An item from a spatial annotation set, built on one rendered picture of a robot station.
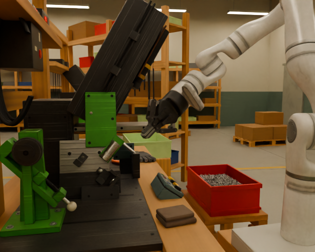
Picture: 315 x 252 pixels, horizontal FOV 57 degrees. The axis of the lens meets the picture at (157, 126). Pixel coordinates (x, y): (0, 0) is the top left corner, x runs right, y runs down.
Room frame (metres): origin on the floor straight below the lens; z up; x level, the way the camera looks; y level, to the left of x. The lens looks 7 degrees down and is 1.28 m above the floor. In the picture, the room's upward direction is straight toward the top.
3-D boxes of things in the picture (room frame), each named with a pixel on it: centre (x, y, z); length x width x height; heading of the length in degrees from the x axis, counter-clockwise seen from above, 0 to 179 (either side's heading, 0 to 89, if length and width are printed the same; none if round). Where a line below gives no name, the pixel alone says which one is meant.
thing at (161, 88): (4.57, 0.61, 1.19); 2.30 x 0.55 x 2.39; 48
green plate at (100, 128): (1.13, 0.22, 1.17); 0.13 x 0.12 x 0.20; 11
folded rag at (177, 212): (0.81, -0.05, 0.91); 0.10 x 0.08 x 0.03; 111
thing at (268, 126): (7.07, -2.60, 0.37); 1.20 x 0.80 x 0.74; 106
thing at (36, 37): (1.04, 0.48, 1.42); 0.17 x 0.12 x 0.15; 11
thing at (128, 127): (1.28, 0.21, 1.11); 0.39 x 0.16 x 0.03; 101
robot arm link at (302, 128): (0.72, -0.38, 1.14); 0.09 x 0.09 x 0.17; 88
